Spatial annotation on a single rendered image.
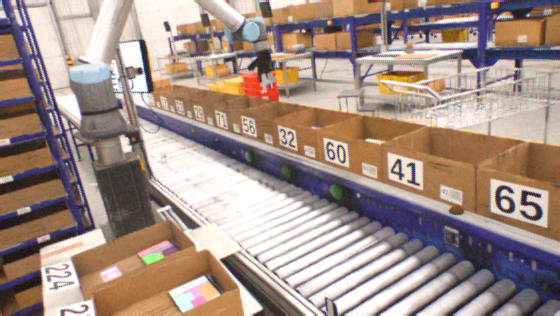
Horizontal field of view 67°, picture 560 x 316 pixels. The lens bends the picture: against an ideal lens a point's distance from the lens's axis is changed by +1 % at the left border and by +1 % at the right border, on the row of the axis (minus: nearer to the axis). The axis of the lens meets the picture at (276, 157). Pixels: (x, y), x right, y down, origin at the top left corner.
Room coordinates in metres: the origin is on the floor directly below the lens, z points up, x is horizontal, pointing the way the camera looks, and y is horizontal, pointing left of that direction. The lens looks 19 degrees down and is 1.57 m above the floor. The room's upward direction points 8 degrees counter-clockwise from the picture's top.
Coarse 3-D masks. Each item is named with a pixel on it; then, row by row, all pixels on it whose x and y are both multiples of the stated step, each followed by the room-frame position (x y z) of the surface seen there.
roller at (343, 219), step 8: (344, 216) 1.56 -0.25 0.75; (352, 216) 1.56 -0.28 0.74; (328, 224) 1.51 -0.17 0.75; (336, 224) 1.51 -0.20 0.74; (344, 224) 1.53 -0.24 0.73; (312, 232) 1.46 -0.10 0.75; (320, 232) 1.47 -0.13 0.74; (328, 232) 1.48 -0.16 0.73; (296, 240) 1.42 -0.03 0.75; (304, 240) 1.43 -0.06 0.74; (272, 248) 1.38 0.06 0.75; (280, 248) 1.38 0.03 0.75; (288, 248) 1.39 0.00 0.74; (256, 256) 1.35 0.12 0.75; (264, 256) 1.34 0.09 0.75; (272, 256) 1.35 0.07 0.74
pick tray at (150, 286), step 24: (168, 264) 1.22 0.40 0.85; (192, 264) 1.25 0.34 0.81; (216, 264) 1.20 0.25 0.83; (120, 288) 1.15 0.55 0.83; (144, 288) 1.18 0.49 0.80; (168, 288) 1.21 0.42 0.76; (96, 312) 1.07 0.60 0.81; (120, 312) 1.12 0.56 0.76; (144, 312) 1.11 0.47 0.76; (168, 312) 1.09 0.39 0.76; (192, 312) 0.97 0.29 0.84; (216, 312) 1.00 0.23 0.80; (240, 312) 1.03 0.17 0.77
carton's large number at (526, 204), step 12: (492, 180) 1.14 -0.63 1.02; (492, 192) 1.14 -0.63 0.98; (504, 192) 1.11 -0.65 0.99; (516, 192) 1.08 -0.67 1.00; (528, 192) 1.05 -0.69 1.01; (540, 192) 1.03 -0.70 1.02; (492, 204) 1.14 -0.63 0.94; (504, 204) 1.11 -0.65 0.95; (516, 204) 1.08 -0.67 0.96; (528, 204) 1.05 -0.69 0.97; (540, 204) 1.03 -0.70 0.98; (516, 216) 1.08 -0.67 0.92; (528, 216) 1.05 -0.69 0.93; (540, 216) 1.02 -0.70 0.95
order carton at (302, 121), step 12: (312, 108) 2.34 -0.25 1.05; (324, 108) 2.27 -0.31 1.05; (276, 120) 2.17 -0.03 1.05; (288, 120) 2.26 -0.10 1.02; (300, 120) 2.30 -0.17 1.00; (312, 120) 2.34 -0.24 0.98; (324, 120) 2.28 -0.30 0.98; (336, 120) 2.19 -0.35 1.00; (276, 132) 2.19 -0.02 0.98; (300, 132) 1.99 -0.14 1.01; (312, 132) 1.90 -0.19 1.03; (276, 144) 2.20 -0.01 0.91; (300, 144) 2.00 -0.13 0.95; (312, 144) 1.91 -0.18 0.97
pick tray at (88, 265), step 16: (160, 224) 1.54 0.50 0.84; (112, 240) 1.44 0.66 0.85; (128, 240) 1.47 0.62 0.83; (144, 240) 1.50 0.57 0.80; (160, 240) 1.53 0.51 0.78; (176, 240) 1.53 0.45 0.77; (80, 256) 1.38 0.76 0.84; (96, 256) 1.41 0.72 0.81; (112, 256) 1.44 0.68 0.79; (128, 256) 1.46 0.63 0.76; (176, 256) 1.28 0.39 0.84; (80, 272) 1.37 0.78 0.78; (96, 272) 1.39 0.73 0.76; (128, 272) 1.20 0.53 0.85; (80, 288) 1.16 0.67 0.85; (96, 288) 1.15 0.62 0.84
